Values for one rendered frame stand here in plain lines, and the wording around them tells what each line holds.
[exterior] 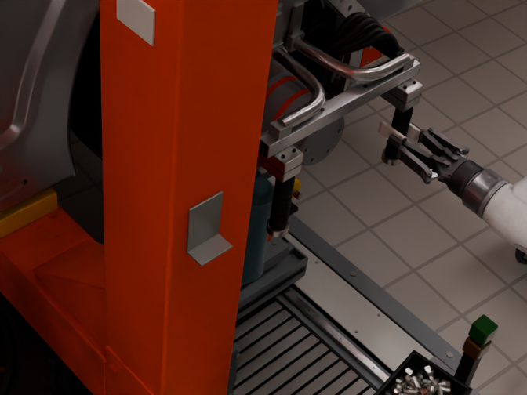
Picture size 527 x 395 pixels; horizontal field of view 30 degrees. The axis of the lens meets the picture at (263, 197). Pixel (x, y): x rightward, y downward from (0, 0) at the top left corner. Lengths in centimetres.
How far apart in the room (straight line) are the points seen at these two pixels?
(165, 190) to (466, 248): 185
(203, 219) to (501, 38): 271
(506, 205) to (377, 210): 120
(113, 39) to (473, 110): 243
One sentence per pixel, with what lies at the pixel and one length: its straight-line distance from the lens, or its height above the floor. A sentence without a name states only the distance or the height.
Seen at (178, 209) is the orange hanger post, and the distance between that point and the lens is 133.
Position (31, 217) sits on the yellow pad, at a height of 70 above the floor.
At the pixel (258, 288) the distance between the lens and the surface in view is 262.
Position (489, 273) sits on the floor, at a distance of 301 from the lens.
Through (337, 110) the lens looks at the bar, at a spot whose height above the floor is 98.
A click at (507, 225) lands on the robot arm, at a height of 84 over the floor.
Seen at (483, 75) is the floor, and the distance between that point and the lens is 374.
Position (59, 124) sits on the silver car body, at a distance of 190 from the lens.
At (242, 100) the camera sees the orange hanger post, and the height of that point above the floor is 134.
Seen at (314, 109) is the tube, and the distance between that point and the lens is 181.
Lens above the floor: 215
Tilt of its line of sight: 45 degrees down
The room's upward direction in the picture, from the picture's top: 8 degrees clockwise
